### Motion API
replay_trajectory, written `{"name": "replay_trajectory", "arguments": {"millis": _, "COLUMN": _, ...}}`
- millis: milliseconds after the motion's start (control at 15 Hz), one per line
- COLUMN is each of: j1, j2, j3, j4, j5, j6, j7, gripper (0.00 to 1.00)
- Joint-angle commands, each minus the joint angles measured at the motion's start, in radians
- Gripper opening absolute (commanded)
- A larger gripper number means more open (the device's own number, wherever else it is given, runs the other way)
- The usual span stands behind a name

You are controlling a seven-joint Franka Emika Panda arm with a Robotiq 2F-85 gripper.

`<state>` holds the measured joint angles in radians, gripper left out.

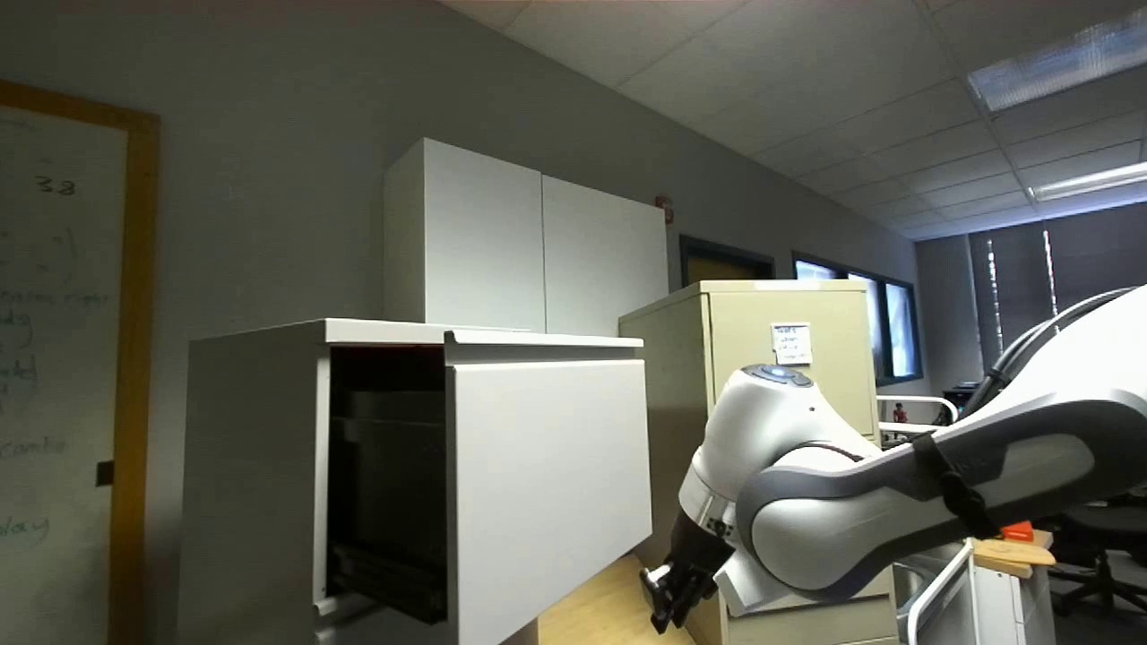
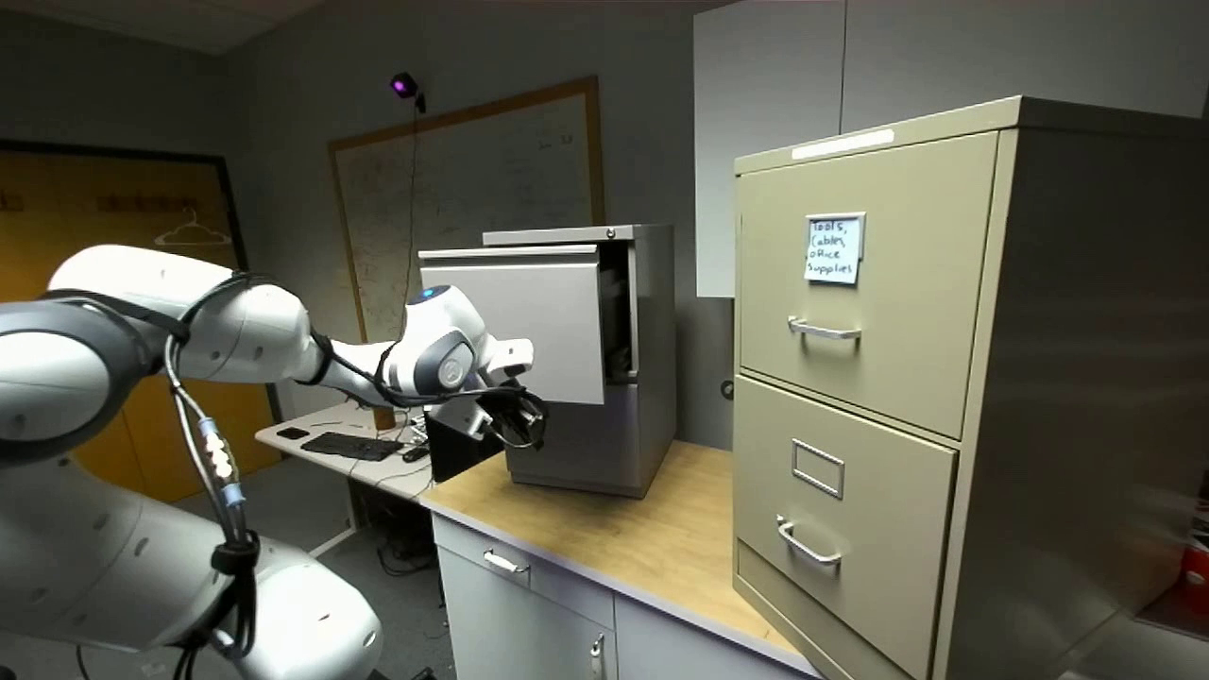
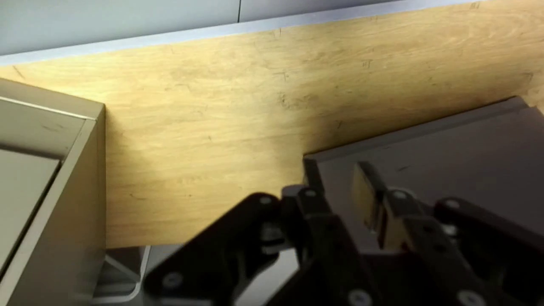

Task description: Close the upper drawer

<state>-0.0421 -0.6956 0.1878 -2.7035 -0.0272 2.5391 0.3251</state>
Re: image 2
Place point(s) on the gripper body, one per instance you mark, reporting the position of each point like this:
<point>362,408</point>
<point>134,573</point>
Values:
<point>515,414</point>

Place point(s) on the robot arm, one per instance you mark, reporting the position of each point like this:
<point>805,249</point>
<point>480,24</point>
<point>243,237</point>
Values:
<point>104,557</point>

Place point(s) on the grey cabinet drawer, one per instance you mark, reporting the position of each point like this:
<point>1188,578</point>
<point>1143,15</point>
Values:
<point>529,321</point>
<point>586,444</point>

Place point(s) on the grey counter drawer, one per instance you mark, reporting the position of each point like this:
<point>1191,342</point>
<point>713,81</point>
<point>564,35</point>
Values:
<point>557,576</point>

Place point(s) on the beige drawer with paper note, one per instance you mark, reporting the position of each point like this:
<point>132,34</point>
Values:
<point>897,368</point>

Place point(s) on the black monitor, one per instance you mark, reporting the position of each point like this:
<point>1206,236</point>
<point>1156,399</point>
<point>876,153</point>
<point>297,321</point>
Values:
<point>453,453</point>

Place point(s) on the grey filing cabinet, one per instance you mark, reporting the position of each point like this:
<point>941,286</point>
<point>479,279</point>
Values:
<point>652,378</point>

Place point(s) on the white desk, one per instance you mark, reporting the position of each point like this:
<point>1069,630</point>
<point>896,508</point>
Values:
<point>378,472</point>

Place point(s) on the black keyboard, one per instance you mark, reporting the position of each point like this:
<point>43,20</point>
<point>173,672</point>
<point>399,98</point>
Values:
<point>351,446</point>

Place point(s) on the grey counter door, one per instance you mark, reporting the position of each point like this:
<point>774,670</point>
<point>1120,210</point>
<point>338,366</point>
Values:
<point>671,652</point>
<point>510,633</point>

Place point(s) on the small black phone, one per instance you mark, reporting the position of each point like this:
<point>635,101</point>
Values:
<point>293,433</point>

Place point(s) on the wood framed whiteboard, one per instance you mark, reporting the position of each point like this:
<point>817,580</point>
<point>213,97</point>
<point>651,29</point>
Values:
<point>491,170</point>

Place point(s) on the handwritten paper note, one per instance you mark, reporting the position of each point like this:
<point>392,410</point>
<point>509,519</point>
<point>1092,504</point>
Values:
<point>833,247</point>

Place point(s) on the yellow door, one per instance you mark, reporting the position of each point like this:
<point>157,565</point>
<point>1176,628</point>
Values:
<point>85,217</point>

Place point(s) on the beige filing cabinet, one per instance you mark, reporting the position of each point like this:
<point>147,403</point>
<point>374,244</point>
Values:
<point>1058,378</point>

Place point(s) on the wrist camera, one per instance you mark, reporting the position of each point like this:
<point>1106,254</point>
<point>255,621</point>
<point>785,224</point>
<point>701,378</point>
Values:
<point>460,418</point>

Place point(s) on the camera on mount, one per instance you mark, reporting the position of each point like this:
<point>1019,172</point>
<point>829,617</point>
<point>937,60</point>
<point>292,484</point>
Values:
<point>405,86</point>

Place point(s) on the beige drawer with label frame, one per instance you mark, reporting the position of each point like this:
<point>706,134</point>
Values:
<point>878,548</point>

